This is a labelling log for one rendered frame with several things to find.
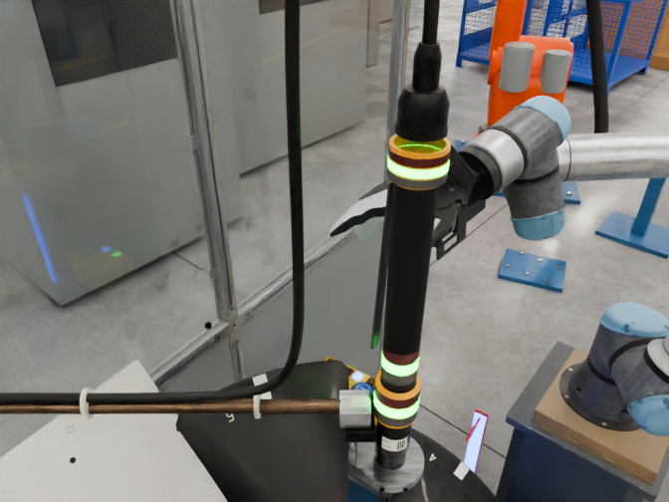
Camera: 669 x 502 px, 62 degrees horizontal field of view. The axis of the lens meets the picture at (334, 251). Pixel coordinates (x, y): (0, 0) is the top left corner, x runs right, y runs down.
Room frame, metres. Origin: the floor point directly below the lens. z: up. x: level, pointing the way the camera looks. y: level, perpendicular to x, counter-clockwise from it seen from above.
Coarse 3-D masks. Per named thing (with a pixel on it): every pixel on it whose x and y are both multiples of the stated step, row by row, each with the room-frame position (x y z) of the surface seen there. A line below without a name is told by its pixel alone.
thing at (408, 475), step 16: (352, 416) 0.35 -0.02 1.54; (368, 416) 0.35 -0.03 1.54; (352, 432) 0.35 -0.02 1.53; (368, 432) 0.35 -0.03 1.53; (368, 448) 0.35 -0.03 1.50; (416, 448) 0.38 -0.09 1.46; (368, 464) 0.35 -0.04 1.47; (416, 464) 0.36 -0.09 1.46; (368, 480) 0.34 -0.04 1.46; (384, 480) 0.34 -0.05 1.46; (400, 480) 0.34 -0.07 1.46; (416, 480) 0.34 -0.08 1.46
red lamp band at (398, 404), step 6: (378, 396) 0.36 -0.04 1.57; (384, 396) 0.35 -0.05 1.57; (414, 396) 0.35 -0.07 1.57; (384, 402) 0.35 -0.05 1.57; (390, 402) 0.35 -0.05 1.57; (396, 402) 0.35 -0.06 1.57; (402, 402) 0.35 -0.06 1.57; (408, 402) 0.35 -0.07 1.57; (414, 402) 0.35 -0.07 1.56; (396, 408) 0.35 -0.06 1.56; (402, 408) 0.35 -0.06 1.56
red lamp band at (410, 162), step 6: (402, 144) 0.39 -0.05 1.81; (390, 150) 0.36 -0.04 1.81; (450, 150) 0.36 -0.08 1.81; (390, 156) 0.36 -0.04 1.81; (396, 156) 0.35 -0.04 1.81; (402, 156) 0.35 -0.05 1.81; (444, 156) 0.35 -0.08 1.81; (396, 162) 0.35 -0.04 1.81; (402, 162) 0.35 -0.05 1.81; (408, 162) 0.35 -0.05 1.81; (414, 162) 0.35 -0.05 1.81; (420, 162) 0.35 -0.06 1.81; (426, 162) 0.35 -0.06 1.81; (432, 162) 0.35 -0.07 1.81; (438, 162) 0.35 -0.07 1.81; (444, 162) 0.35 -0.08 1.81
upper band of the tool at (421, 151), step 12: (396, 144) 0.38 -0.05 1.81; (408, 144) 0.39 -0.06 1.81; (420, 144) 0.39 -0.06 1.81; (432, 144) 0.39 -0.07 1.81; (444, 144) 0.38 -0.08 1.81; (408, 156) 0.35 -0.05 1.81; (420, 156) 0.35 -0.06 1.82; (432, 156) 0.35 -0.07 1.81; (420, 168) 0.35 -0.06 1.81; (432, 168) 0.35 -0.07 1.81
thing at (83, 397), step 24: (288, 0) 0.36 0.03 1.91; (432, 0) 0.36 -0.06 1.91; (288, 24) 0.36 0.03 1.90; (432, 24) 0.36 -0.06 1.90; (288, 48) 0.36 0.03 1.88; (288, 72) 0.36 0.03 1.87; (288, 96) 0.36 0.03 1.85; (288, 120) 0.36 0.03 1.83; (288, 144) 0.37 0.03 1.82; (288, 360) 0.37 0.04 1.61; (264, 384) 0.37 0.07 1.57
